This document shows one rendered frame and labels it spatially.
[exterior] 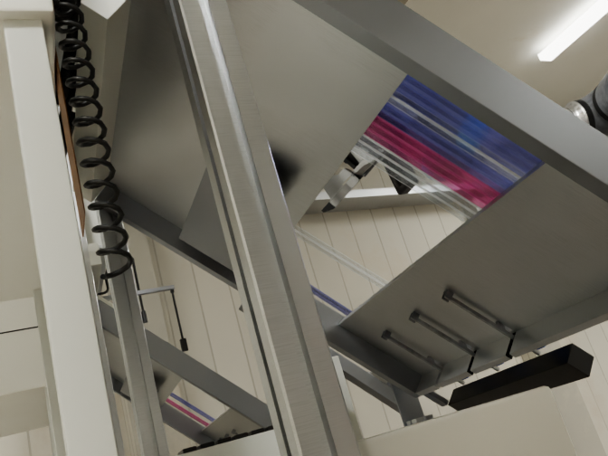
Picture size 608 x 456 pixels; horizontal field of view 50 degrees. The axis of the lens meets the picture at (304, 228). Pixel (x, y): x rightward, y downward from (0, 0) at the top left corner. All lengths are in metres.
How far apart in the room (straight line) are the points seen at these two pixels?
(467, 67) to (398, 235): 4.52
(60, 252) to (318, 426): 0.21
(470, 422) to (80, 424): 0.28
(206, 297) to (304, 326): 3.85
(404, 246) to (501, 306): 4.18
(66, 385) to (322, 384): 0.17
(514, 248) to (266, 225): 0.48
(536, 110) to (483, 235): 0.23
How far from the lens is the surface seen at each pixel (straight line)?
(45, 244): 0.49
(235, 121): 0.51
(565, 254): 0.88
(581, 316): 0.93
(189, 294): 4.26
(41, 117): 0.54
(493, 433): 0.54
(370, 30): 0.66
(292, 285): 0.45
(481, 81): 0.69
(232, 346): 4.24
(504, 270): 0.94
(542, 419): 0.57
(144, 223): 1.24
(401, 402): 1.35
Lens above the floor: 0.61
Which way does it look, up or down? 19 degrees up
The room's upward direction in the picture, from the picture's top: 17 degrees counter-clockwise
